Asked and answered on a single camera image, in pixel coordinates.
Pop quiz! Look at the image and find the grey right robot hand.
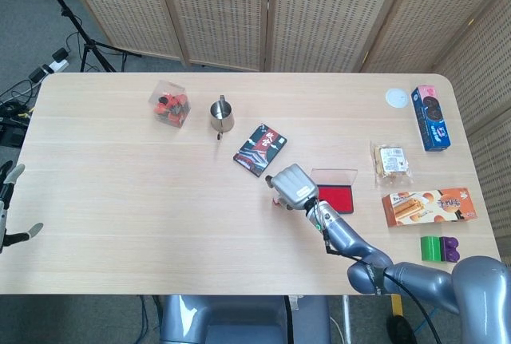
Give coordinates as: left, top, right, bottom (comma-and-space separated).
265, 163, 319, 210

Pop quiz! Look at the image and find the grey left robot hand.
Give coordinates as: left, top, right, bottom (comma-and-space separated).
0, 161, 44, 255

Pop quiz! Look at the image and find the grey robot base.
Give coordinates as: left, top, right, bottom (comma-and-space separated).
159, 295, 332, 344

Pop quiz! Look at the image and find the black patterned card pack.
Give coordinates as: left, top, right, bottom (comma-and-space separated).
232, 122, 289, 179

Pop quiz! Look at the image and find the orange wafer roll box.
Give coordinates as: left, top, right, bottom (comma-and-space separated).
382, 187, 477, 228

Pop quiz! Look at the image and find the clear box of coffee capsules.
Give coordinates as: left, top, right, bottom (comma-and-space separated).
148, 79, 192, 129

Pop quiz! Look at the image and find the blue cookie box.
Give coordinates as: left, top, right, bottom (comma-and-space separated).
410, 85, 454, 152

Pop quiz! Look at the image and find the red ink pad clear lid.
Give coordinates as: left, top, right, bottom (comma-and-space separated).
309, 167, 359, 215

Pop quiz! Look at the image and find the clear packet of biscuits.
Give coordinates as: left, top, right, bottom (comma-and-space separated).
369, 140, 414, 189

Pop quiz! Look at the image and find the stainless steel pitcher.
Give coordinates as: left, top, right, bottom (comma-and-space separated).
209, 94, 236, 141

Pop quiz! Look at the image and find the white round table grommet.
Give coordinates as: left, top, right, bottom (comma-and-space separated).
385, 87, 409, 109

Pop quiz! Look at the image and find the white table leg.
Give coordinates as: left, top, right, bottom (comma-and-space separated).
341, 295, 353, 344

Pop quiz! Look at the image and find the green toy block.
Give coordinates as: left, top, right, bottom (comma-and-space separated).
420, 235, 443, 262

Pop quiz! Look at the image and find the white power strip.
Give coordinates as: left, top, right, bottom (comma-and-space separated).
42, 59, 69, 74

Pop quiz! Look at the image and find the purple toy block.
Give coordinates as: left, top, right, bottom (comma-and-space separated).
438, 235, 461, 263

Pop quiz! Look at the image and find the black round floor foot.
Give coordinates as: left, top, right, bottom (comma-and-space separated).
386, 314, 418, 344

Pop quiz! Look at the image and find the wooden rattan folding screen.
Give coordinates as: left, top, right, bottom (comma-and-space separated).
55, 0, 511, 259

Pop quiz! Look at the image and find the black tripod stand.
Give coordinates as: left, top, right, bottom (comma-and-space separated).
30, 0, 141, 73

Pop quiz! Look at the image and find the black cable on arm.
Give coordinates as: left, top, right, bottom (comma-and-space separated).
323, 235, 444, 344

